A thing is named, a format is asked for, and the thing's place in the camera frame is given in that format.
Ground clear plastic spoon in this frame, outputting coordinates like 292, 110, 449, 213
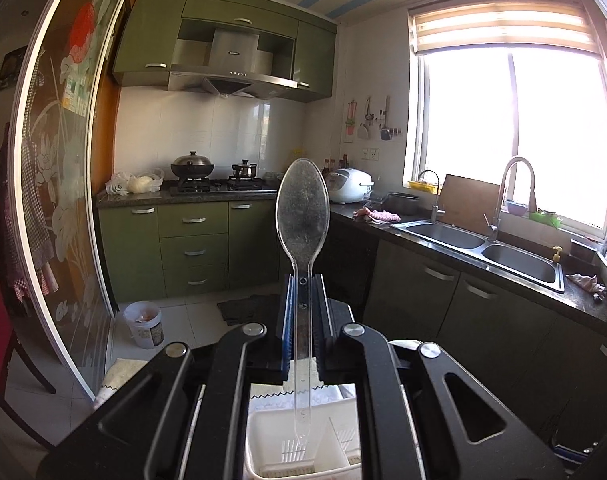
275, 158, 329, 448

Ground hanging kitchen utensils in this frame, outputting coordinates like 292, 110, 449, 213
343, 96, 403, 143

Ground white lace cloth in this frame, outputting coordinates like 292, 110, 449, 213
93, 358, 147, 411

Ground white plastic utensil basket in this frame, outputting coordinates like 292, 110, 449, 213
242, 382, 364, 480

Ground white plastic bucket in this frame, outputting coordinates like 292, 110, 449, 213
123, 301, 164, 349

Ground dark lower cabinets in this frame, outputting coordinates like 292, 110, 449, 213
315, 207, 607, 451

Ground green lower cabinets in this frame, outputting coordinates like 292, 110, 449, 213
98, 198, 279, 302

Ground green cabinets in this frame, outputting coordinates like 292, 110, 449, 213
98, 198, 279, 302
113, 0, 337, 102

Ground stainless double sink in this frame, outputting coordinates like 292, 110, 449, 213
392, 220, 565, 292

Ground pink cloth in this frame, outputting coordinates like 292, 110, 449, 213
352, 207, 401, 226

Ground small chrome faucet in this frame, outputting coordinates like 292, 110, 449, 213
417, 169, 443, 223

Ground dark metal pot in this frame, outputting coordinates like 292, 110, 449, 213
383, 192, 419, 216

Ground wooden cutting board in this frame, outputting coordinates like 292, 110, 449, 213
438, 174, 500, 236

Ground black gas stove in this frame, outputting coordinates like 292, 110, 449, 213
170, 177, 278, 195

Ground green dish on sill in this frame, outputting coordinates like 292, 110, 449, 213
528, 210, 563, 229

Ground tall chrome faucet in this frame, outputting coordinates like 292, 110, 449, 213
483, 156, 538, 242

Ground white plastic bag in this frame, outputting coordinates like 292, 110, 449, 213
105, 168, 164, 196

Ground white rice cooker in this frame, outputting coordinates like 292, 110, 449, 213
325, 168, 374, 204

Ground black wok with lid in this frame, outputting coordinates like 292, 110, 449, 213
171, 151, 214, 179

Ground small steel pot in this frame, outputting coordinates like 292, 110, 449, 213
232, 159, 256, 180

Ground glass sliding door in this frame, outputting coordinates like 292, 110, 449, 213
7, 0, 126, 399

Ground steel range hood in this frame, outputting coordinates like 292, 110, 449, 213
168, 27, 298, 100

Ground green upper cabinets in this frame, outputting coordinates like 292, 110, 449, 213
113, 0, 337, 102

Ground window blind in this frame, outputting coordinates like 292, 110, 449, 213
409, 0, 599, 55

